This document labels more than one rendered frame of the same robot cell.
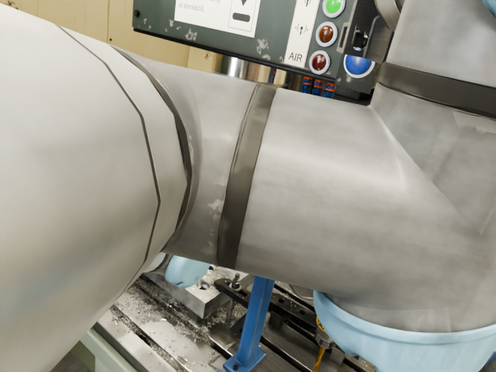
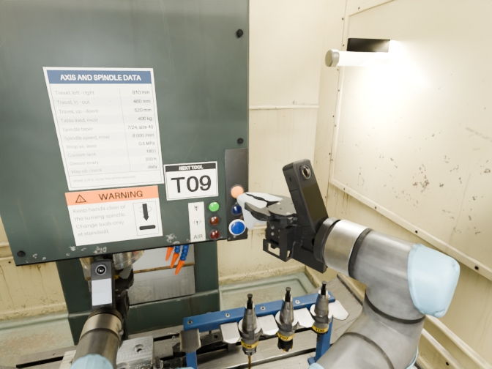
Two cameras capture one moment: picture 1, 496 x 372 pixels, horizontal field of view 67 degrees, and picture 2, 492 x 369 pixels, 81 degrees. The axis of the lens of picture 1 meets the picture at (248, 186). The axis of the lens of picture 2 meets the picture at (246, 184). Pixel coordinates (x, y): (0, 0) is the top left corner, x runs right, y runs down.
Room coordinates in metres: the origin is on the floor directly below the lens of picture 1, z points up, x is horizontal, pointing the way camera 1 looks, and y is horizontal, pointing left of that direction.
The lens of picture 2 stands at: (0.07, 0.30, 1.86)
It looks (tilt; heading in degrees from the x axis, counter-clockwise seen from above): 19 degrees down; 313
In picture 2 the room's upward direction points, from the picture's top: straight up
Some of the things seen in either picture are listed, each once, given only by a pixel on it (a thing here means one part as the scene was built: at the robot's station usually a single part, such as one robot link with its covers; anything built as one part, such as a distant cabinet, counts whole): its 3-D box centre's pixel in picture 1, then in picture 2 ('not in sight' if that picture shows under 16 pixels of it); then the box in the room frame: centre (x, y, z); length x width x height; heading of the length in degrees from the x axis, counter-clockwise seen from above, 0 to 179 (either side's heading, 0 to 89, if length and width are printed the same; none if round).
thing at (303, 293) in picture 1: (308, 286); (230, 333); (0.52, -0.13, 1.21); 0.07 x 0.05 x 0.01; 147
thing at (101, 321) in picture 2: not in sight; (103, 332); (0.61, 0.15, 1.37); 0.08 x 0.05 x 0.08; 57
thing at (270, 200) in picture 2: not in sight; (260, 209); (0.40, -0.11, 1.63); 0.09 x 0.03 x 0.06; 177
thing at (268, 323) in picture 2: not in sight; (268, 325); (0.46, -0.23, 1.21); 0.07 x 0.05 x 0.01; 147
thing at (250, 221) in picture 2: not in sight; (249, 214); (0.40, -0.07, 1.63); 0.09 x 0.03 x 0.06; 177
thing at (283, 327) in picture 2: not in sight; (286, 321); (0.43, -0.27, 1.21); 0.06 x 0.06 x 0.03
